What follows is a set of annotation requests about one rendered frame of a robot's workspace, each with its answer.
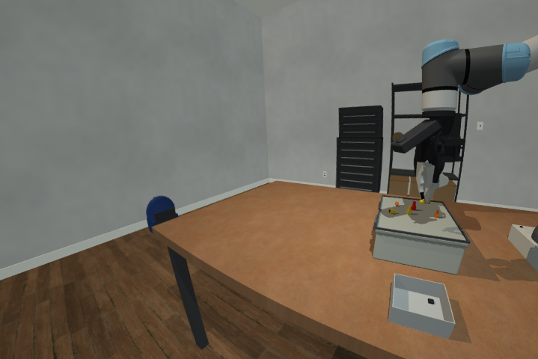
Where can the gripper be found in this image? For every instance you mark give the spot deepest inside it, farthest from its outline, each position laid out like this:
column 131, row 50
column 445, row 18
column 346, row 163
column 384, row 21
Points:
column 442, row 146

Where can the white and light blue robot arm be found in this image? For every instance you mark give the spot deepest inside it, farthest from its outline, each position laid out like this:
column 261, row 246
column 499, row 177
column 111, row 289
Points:
column 445, row 67

